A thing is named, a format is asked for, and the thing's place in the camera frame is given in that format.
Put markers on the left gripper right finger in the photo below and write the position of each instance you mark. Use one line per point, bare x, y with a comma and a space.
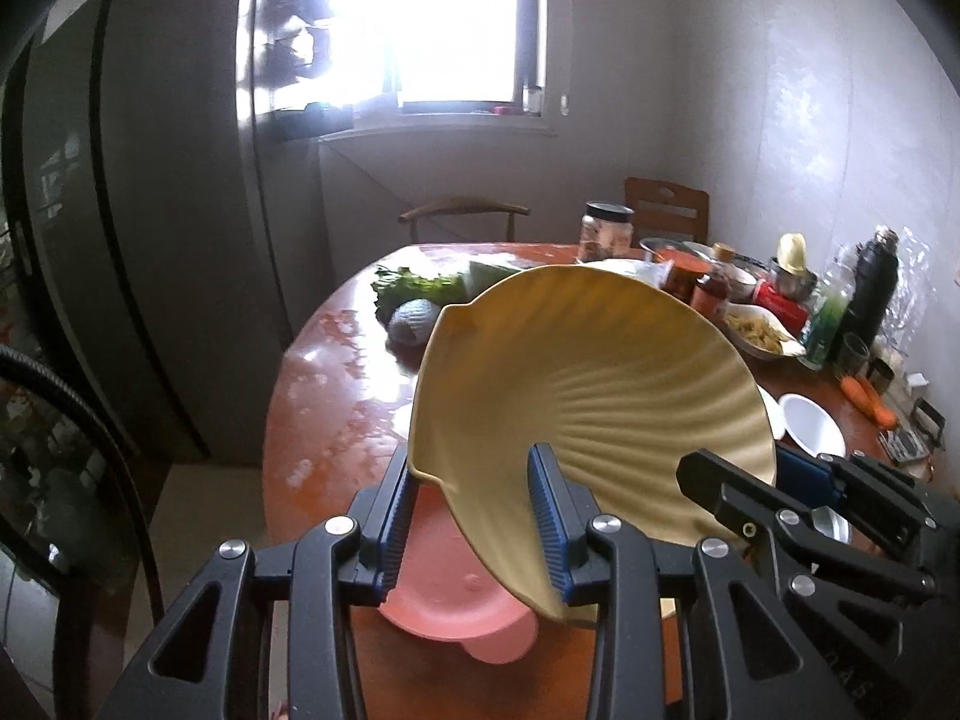
681, 631

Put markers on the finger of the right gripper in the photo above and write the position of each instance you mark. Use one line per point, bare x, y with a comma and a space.
847, 475
735, 497

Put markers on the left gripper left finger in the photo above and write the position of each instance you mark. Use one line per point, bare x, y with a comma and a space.
209, 655

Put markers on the white paper noodle bowl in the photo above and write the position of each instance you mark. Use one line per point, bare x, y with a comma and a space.
811, 428

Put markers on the yellow shell-shaped plate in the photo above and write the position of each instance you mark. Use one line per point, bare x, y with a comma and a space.
619, 378

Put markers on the pink pig-shaped plate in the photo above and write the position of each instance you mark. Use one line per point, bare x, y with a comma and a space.
444, 594

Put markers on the small electronic device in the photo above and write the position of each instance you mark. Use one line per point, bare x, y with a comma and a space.
904, 446

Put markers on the orange carrot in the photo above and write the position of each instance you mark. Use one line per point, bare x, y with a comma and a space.
872, 395
885, 419

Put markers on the dark glass cup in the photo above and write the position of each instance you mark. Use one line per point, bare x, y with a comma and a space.
853, 354

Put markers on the red box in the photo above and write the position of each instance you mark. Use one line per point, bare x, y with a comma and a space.
791, 314

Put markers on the white dish of fries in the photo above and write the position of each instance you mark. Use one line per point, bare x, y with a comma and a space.
759, 333

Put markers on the black thermos flask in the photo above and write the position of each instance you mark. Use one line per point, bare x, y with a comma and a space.
875, 280

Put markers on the green plastic bottle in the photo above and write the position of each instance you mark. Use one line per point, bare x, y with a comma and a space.
828, 303

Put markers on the steel bowl yellow cup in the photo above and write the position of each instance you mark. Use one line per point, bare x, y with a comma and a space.
791, 275

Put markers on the brown sauce bottle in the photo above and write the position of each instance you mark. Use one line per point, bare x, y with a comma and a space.
712, 290

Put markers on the white bowl with food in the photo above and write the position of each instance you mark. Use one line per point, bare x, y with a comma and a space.
742, 284

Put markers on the red-lidded sauce jar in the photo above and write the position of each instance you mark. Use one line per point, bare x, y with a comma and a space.
685, 269

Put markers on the wrapped napa cabbage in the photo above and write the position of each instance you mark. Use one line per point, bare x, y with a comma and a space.
486, 271

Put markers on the wooden chair back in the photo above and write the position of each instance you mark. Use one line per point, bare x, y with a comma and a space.
663, 209

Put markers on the clear jar black lid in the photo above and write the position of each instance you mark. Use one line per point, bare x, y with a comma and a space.
606, 232

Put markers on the foam-netted fruit near lettuce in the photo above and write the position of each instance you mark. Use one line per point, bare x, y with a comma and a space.
411, 324

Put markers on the grey refrigerator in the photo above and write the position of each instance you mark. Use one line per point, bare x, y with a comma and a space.
161, 187

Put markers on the green leafy lettuce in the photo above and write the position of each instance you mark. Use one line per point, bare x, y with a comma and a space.
394, 287

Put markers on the wooden armchair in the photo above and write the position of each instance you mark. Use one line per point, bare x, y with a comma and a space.
464, 205

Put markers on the window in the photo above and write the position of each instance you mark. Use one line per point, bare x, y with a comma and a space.
430, 56

